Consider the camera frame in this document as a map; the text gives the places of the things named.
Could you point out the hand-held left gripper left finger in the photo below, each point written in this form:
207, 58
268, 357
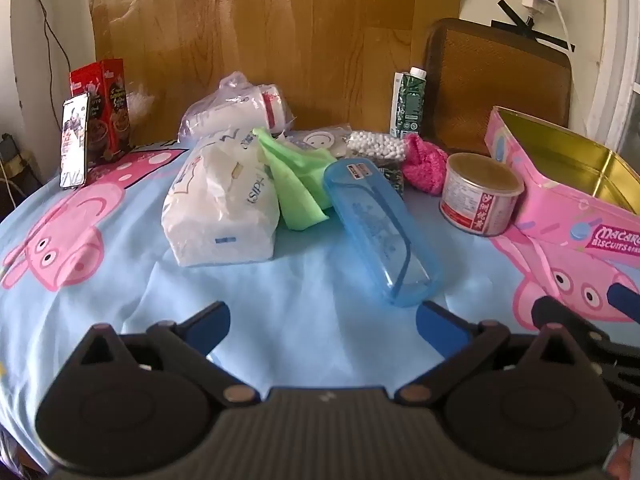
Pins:
210, 322

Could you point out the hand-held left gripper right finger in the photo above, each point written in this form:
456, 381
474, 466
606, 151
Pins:
440, 325

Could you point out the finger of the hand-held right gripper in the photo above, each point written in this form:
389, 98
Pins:
555, 312
625, 300

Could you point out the pink biscuit tin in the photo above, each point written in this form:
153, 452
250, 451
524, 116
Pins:
555, 220

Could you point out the translucent blue case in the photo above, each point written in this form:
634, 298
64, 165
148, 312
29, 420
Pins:
375, 230

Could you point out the pink knitted cloth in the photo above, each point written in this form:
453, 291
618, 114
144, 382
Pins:
425, 167

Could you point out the light green cloth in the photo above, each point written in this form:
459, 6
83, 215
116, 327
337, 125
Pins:
295, 185

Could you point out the bag of white beads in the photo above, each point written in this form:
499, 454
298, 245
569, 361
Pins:
375, 145

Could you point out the clear smiley face packet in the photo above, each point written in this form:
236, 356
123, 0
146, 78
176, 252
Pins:
320, 140

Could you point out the pink pig printed blanket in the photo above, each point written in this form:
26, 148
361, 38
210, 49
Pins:
300, 300

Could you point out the large white tissue pack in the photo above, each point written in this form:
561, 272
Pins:
215, 210

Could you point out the round tin can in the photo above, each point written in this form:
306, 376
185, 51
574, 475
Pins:
475, 195

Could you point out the plastic bag of paper cups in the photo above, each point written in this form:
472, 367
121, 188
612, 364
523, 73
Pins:
235, 105

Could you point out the green drink carton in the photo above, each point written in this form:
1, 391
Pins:
410, 105

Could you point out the smartphone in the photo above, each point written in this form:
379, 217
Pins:
75, 140

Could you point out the crumpled clear plastic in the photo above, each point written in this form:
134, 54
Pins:
140, 100

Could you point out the red snack box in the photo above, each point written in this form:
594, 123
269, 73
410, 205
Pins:
112, 110

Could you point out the brown woven seat mat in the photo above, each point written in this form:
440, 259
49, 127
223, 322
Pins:
475, 85

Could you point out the black tape cross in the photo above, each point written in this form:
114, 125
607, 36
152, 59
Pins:
520, 20

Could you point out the wood pattern board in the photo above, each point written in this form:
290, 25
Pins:
300, 35

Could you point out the white window frame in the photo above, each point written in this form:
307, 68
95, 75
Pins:
612, 60

